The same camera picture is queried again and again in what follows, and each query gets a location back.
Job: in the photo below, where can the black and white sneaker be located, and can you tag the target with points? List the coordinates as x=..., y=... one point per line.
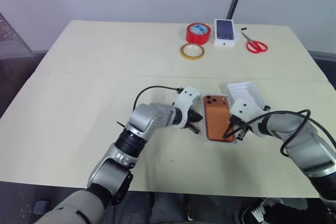
x=254, y=211

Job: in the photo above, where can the red tape roll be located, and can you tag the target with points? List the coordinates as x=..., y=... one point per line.
x=198, y=35

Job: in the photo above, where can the white box with phone picture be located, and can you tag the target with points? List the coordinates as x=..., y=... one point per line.
x=225, y=31

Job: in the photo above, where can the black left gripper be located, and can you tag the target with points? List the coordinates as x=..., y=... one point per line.
x=189, y=117

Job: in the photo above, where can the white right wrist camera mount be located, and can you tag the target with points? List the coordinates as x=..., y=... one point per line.
x=245, y=110

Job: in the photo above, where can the white phone box base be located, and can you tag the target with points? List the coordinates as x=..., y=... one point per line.
x=205, y=140

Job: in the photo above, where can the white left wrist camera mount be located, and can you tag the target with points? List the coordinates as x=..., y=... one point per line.
x=187, y=96

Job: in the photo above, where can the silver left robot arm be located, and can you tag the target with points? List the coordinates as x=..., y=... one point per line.
x=147, y=119

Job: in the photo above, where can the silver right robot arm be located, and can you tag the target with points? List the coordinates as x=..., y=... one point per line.
x=302, y=140

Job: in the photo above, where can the small grey box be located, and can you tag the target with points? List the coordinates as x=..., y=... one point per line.
x=41, y=207

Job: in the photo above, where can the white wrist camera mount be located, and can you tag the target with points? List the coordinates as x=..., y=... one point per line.
x=245, y=110
x=187, y=96

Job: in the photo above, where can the yellow tape roll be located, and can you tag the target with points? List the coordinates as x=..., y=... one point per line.
x=185, y=53

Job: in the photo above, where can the dark grey furniture edge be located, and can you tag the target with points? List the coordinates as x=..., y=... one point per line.
x=324, y=56

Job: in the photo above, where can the white phone box lid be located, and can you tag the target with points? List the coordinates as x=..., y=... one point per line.
x=244, y=91

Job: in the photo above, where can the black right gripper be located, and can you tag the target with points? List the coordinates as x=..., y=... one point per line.
x=237, y=123

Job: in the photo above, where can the orange smartphone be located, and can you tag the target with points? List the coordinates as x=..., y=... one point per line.
x=216, y=119

